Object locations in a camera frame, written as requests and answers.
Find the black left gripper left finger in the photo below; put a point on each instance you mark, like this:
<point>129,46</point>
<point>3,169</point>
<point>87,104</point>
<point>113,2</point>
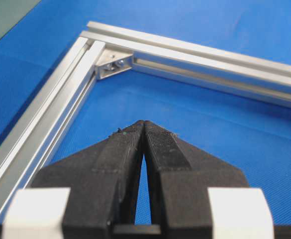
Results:
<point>104,181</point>

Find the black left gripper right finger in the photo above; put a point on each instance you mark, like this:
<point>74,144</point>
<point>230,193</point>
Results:
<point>179,175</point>

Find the blue table cloth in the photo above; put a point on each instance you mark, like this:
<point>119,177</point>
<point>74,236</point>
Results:
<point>253,136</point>

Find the green curtain backdrop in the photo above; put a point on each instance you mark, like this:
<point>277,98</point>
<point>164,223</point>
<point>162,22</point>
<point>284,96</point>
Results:
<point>12,11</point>

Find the square aluminium extrusion frame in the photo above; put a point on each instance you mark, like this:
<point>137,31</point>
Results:
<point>103,51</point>

